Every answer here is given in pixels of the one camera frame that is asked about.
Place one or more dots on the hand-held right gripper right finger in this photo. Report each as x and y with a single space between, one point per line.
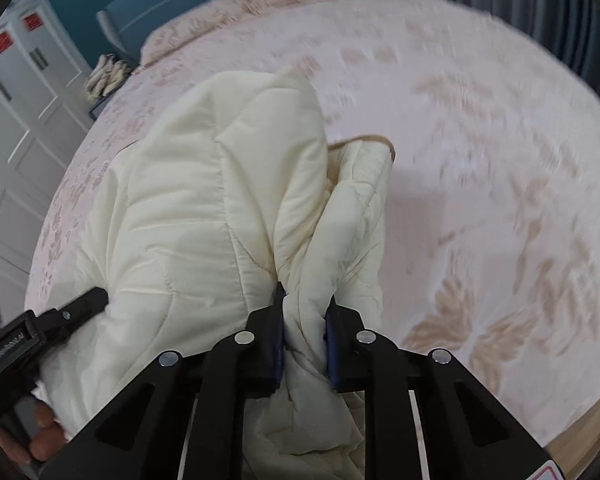
332 355

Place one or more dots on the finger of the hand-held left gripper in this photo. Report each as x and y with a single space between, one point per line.
80 305

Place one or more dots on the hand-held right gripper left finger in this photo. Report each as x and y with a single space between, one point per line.
279 345

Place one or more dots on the cream padded jacket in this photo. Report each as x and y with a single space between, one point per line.
190 200

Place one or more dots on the person's left hand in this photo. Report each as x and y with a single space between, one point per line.
45 435

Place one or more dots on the dark nightstand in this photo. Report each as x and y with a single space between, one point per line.
97 109

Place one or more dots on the white wardrobe with red decals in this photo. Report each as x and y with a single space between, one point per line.
25 110

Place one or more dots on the pile of cream cloths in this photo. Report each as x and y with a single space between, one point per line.
105 77

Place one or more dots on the bed with pink floral sheet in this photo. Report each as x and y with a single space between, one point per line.
480 160

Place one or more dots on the blue upholstered headboard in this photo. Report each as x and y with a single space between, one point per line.
180 0

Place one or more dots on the grey curtain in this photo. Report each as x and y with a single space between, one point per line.
530 10

